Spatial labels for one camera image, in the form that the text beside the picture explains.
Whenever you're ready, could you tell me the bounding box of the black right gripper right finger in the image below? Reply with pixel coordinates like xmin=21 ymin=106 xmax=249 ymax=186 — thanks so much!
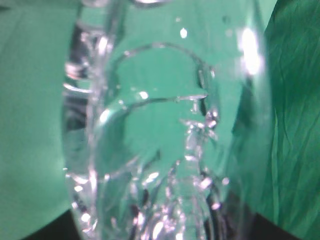
xmin=248 ymin=210 xmax=304 ymax=240

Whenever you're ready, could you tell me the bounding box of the green table cloth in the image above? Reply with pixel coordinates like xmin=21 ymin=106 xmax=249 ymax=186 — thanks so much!
xmin=0 ymin=0 xmax=78 ymax=239

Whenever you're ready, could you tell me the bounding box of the green backdrop cloth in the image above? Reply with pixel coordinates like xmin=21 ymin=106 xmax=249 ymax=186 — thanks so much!
xmin=243 ymin=0 xmax=320 ymax=240

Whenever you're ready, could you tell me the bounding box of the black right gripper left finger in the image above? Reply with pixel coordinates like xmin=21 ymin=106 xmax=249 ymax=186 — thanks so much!
xmin=24 ymin=210 xmax=75 ymax=240

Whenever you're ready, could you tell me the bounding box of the clear plastic water bottle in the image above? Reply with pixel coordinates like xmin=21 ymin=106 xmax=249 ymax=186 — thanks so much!
xmin=62 ymin=0 xmax=272 ymax=240

